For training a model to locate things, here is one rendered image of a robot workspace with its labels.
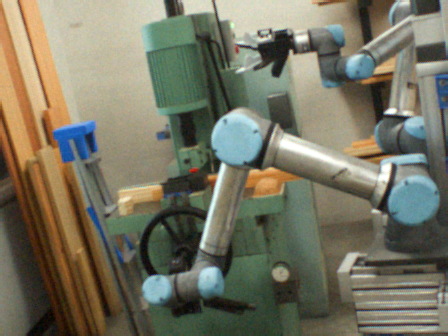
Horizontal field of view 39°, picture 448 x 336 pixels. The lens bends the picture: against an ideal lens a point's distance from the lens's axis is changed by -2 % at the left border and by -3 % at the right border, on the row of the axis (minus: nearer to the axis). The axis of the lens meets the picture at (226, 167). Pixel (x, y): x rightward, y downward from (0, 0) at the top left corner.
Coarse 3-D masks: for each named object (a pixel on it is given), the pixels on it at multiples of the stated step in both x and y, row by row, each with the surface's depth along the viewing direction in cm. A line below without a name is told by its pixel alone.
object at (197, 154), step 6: (198, 144) 227; (204, 144) 231; (180, 150) 222; (186, 150) 221; (192, 150) 220; (198, 150) 221; (180, 156) 221; (186, 156) 221; (192, 156) 221; (198, 156) 220; (204, 156) 228; (192, 162) 221; (198, 162) 221; (204, 162) 227; (186, 168) 222; (192, 168) 222
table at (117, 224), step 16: (288, 192) 227; (144, 208) 223; (160, 208) 218; (240, 208) 210; (256, 208) 209; (272, 208) 209; (112, 224) 218; (128, 224) 217; (144, 224) 216; (160, 224) 215
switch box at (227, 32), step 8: (216, 24) 241; (224, 24) 241; (216, 32) 242; (224, 32) 242; (232, 32) 245; (216, 40) 243; (224, 40) 242; (232, 40) 243; (232, 48) 243; (224, 56) 244; (232, 56) 243
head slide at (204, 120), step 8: (200, 48) 232; (200, 56) 230; (208, 88) 236; (208, 96) 233; (208, 104) 231; (200, 112) 231; (208, 112) 230; (176, 120) 233; (200, 120) 231; (208, 120) 231; (176, 128) 233; (200, 128) 232; (208, 128) 232; (176, 136) 234; (200, 136) 233; (208, 136) 232; (208, 144) 233
